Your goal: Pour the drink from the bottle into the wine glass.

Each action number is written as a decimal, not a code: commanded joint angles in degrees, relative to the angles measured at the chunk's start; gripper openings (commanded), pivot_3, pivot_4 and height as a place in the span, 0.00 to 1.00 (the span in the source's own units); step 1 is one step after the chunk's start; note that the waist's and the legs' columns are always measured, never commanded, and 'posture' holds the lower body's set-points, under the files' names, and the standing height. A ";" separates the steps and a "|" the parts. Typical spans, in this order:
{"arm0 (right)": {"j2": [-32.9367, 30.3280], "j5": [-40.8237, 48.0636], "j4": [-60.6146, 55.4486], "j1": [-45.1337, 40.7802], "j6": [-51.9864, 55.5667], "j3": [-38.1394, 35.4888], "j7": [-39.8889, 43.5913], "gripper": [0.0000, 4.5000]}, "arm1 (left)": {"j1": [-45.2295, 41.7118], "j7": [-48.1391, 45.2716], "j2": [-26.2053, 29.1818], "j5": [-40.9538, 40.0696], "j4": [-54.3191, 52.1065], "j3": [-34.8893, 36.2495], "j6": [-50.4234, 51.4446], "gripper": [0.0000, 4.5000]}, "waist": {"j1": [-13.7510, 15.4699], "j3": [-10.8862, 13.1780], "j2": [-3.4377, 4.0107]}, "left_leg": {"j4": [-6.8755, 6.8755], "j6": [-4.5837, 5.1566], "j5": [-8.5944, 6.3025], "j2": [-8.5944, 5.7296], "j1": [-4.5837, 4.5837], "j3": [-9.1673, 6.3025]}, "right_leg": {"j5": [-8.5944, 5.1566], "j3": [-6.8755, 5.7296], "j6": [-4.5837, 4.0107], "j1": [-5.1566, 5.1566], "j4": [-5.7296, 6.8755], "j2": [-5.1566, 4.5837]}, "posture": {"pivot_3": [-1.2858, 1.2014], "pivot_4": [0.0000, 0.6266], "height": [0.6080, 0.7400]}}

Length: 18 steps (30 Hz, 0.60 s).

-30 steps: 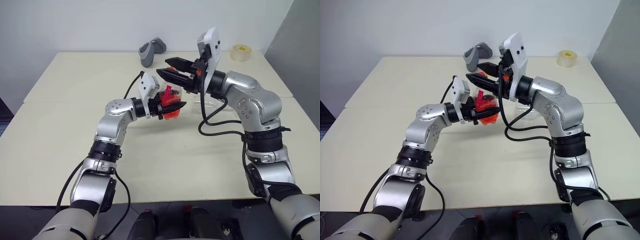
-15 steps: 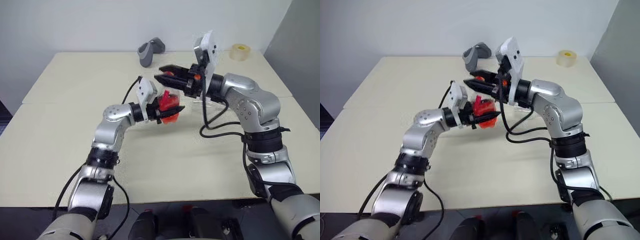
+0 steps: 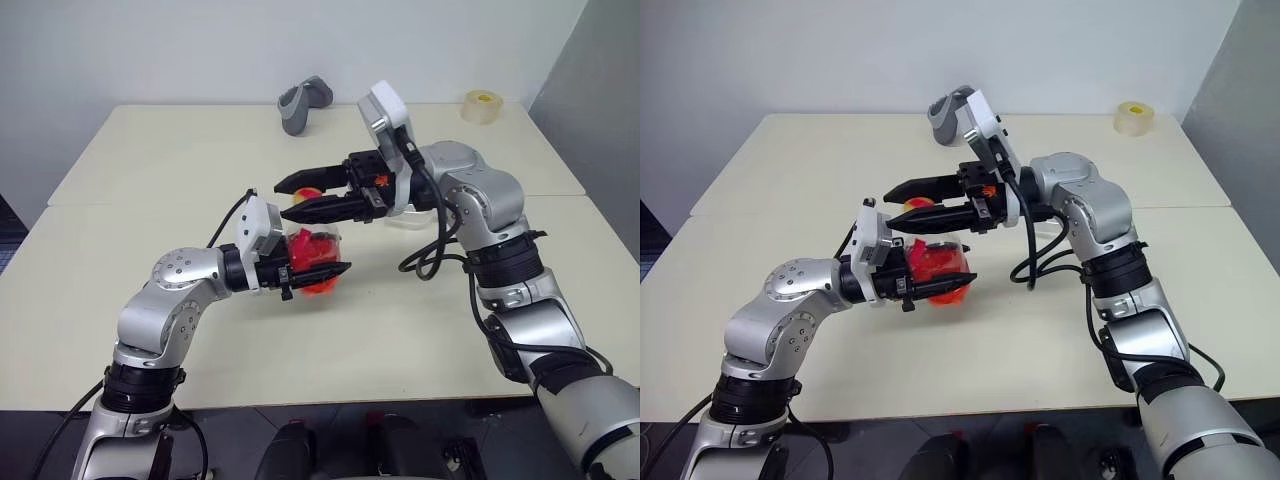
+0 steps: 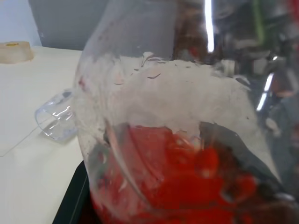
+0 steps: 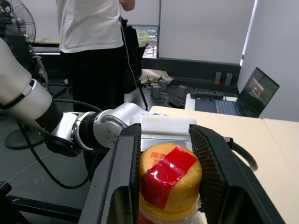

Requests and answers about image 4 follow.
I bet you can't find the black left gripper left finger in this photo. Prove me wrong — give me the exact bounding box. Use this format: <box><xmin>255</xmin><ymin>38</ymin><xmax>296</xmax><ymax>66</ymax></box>
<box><xmin>52</xmin><ymin>160</ymin><xmax>99</xmax><ymax>224</ymax></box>

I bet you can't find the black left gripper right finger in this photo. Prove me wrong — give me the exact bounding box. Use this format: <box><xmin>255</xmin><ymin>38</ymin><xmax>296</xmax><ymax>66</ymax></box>
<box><xmin>199</xmin><ymin>121</ymin><xmax>293</xmax><ymax>200</ymax></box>

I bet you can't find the clear plastic bottle red drink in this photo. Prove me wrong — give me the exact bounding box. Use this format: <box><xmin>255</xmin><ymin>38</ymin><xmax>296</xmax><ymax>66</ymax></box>
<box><xmin>74</xmin><ymin>0</ymin><xmax>299</xmax><ymax>224</ymax></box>

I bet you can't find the clear plastic cup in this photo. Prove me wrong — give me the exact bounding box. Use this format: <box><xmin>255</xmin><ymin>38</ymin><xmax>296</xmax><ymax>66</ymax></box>
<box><xmin>34</xmin><ymin>88</ymin><xmax>79</xmax><ymax>142</ymax></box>

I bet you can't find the beige round block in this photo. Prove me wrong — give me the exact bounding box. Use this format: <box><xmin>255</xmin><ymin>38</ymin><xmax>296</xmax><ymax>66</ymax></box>
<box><xmin>0</xmin><ymin>41</ymin><xmax>35</xmax><ymax>64</ymax></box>

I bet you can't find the grey partition panel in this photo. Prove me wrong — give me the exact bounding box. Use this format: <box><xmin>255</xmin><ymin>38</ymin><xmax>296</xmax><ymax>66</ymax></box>
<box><xmin>27</xmin><ymin>0</ymin><xmax>106</xmax><ymax>51</ymax></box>

